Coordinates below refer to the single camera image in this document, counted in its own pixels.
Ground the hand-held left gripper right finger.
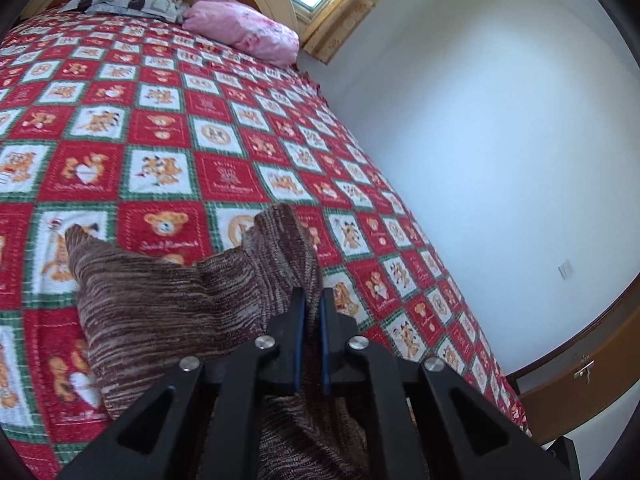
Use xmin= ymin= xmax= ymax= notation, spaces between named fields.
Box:
xmin=320 ymin=287 xmax=573 ymax=480

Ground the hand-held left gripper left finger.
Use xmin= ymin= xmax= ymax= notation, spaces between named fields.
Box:
xmin=55 ymin=287 xmax=307 ymax=480

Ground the brown knitted sweater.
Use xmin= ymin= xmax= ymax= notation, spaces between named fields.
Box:
xmin=64 ymin=203 xmax=371 ymax=480

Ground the red printed blanket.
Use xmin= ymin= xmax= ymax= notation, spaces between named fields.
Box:
xmin=0 ymin=7 xmax=531 ymax=480

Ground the wooden door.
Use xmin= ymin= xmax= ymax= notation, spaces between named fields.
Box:
xmin=505 ymin=270 xmax=640 ymax=431

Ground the metal door latch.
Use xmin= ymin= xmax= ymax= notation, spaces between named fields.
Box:
xmin=572 ymin=355 xmax=596 ymax=381

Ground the black box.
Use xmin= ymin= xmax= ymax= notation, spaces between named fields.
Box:
xmin=542 ymin=436 xmax=581 ymax=480

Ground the beige patterned curtain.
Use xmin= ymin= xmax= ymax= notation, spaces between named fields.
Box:
xmin=292 ymin=0 xmax=426 ymax=63

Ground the pink pillow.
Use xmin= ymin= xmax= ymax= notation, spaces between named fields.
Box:
xmin=182 ymin=0 xmax=300 ymax=67

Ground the cream wooden headboard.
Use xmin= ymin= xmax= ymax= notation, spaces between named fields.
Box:
xmin=20 ymin=0 xmax=301 ymax=51

